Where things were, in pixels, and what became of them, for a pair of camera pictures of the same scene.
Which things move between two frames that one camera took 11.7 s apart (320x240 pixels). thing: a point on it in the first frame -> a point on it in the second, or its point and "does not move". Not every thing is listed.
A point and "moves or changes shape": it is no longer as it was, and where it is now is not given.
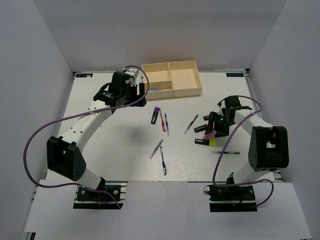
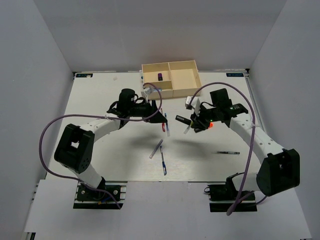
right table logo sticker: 234,74 does not move
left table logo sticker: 84,75 does not move
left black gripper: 142,91 -> 150,110
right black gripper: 212,115 -> 198,121
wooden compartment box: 172,79 does not move
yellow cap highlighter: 210,142 -> 184,120
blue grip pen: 164,166 does not move
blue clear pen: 168,130 does not move
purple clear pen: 156,149 does not move
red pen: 163,126 does not move
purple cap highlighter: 155,115 moves or changes shape
